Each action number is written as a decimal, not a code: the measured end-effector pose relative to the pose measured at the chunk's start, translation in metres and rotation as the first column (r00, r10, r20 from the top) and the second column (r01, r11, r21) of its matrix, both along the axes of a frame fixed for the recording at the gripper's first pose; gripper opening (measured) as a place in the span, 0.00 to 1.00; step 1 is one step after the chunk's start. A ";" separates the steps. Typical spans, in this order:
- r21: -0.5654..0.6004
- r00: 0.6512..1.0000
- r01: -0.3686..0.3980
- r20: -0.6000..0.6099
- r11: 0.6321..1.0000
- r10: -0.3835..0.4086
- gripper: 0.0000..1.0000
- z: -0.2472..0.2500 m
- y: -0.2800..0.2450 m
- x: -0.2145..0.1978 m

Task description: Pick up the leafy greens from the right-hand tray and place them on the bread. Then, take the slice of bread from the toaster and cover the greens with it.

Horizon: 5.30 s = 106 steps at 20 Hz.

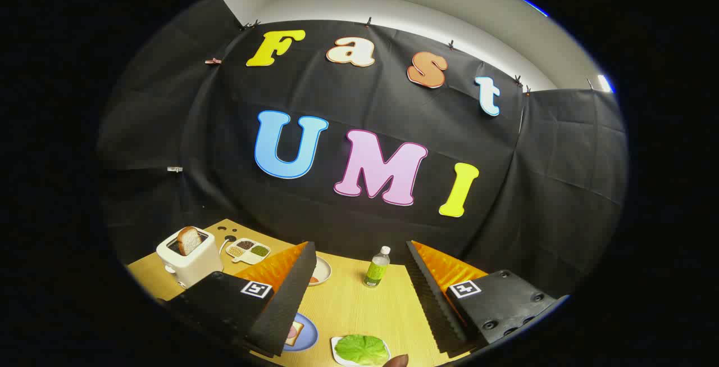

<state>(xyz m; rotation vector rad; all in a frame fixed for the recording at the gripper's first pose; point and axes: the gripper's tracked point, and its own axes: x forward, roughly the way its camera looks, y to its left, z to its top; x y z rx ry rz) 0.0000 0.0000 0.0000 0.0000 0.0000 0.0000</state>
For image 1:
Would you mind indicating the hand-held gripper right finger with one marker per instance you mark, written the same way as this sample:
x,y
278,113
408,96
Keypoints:
x,y
432,299

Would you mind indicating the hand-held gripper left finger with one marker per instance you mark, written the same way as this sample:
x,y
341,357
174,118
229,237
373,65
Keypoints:
x,y
292,299

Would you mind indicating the white compartment dish with grains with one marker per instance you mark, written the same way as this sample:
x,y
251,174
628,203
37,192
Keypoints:
x,y
247,252

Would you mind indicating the green lettuce leaf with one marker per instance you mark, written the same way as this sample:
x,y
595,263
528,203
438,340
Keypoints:
x,y
362,349

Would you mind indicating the white round plate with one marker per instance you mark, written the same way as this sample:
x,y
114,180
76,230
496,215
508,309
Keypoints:
x,y
323,268

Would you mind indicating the blue round plate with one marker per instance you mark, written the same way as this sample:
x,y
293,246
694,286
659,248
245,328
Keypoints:
x,y
310,333

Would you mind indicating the toast slice with ham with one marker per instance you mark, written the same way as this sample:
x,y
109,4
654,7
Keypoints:
x,y
294,333

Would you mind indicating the white toaster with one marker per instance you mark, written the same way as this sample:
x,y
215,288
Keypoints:
x,y
191,268

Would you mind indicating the white square plate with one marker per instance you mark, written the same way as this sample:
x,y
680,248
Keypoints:
x,y
335,350

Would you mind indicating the white bread slice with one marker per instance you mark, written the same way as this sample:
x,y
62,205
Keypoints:
x,y
189,240

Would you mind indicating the green label plastic bottle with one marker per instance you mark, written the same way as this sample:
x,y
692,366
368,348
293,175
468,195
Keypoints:
x,y
376,270

